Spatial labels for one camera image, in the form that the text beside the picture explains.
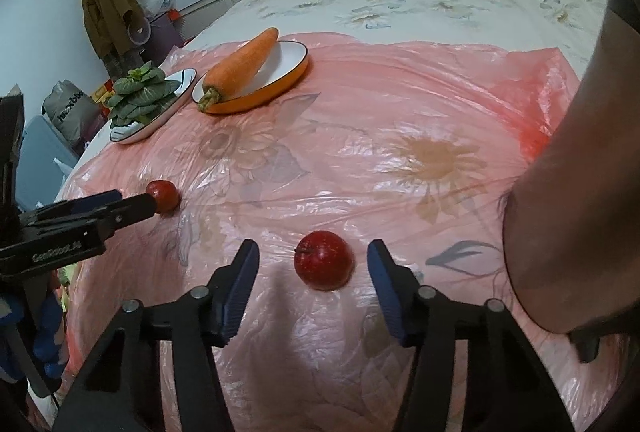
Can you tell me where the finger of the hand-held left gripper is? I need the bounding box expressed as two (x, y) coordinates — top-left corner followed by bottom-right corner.
(30, 194), (161, 239)
(20, 190), (124, 225)

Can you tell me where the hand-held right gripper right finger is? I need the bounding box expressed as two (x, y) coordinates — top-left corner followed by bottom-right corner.
(366, 239), (576, 432)

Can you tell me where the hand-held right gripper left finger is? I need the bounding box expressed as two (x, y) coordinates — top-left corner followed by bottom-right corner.
(52, 239), (261, 432)

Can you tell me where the small red apple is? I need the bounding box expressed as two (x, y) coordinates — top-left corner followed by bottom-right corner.
(145, 180), (181, 215)

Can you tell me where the large red apple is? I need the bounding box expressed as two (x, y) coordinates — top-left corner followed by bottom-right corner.
(294, 230), (355, 291)

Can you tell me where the person's left hand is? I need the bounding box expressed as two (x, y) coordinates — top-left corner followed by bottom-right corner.
(0, 292), (68, 383)

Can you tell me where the dark rimmed white plate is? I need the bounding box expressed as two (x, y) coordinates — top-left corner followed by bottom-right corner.
(109, 68), (198, 145)

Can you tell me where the grey printed bag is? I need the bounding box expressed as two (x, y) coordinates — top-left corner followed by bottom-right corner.
(42, 80), (97, 145)

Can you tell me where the green bok choy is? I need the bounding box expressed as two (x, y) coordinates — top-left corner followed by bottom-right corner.
(102, 66), (182, 129)

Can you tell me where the carrot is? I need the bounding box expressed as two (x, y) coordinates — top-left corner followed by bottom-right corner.
(196, 27), (280, 113)

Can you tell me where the purple box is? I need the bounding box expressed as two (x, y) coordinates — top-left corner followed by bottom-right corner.
(145, 14), (183, 65)

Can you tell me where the small white fan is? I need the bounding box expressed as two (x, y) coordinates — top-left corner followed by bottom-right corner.
(127, 20), (152, 45)

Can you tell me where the pink plastic sheet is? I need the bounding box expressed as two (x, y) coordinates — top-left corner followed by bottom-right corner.
(60, 32), (621, 432)

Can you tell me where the brown hanging coat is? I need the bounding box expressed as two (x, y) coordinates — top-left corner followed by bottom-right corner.
(80, 0), (148, 57)

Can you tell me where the person's bare leg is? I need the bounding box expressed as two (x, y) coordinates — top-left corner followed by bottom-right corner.
(501, 6), (640, 335)

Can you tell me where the orange rimmed white plate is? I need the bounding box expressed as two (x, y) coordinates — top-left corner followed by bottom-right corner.
(191, 40), (309, 115)

